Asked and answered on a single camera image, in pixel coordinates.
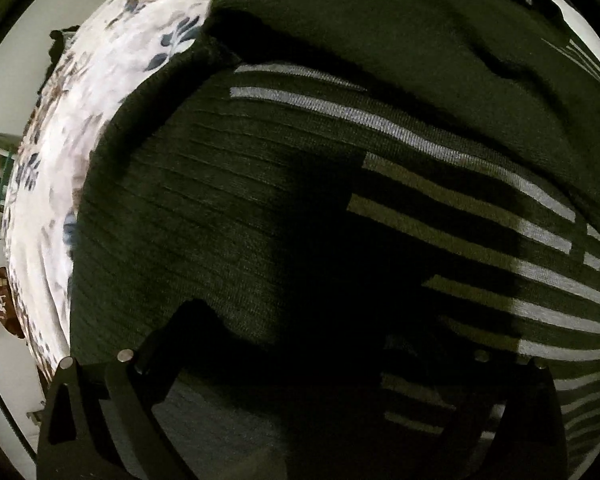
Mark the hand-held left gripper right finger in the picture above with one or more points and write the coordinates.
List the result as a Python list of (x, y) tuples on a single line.
[(530, 410)]

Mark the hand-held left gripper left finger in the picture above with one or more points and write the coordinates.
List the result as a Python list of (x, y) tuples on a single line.
[(177, 332)]

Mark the dark green striped sweater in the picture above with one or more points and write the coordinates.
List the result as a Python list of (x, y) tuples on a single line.
[(330, 135)]

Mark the brown patterned slipper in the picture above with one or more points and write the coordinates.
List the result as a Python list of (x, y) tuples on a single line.
[(1, 305)]

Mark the white floral bedsheet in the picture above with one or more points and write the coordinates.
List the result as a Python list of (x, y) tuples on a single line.
[(130, 50)]

